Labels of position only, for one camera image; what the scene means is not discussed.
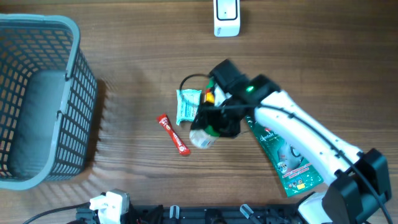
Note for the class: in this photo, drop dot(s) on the red Nescafe coffee stick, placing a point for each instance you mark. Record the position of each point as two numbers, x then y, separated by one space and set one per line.
164 121

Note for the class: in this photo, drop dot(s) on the green-lid spice jar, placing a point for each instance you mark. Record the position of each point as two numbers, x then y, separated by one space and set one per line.
203 138

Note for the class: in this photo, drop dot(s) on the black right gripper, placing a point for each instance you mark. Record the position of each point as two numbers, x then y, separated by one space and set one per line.
204 118

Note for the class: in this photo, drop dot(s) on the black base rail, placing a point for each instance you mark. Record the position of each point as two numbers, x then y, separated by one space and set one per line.
280 213

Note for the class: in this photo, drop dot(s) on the white barcode scanner box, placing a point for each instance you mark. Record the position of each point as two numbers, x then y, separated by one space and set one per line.
227 18

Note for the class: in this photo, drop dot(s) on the red chili sauce bottle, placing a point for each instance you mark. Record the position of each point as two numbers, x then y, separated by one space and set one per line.
208 97

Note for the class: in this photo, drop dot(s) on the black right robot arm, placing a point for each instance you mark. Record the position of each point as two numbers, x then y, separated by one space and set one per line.
358 182

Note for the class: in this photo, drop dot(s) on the mint green tissue packet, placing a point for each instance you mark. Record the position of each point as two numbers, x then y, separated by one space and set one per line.
187 104

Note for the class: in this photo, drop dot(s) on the grey plastic mesh basket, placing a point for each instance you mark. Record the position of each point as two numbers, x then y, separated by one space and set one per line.
48 97

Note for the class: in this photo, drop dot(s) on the green 3M gloves packet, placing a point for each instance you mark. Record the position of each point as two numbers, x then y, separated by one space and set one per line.
297 175

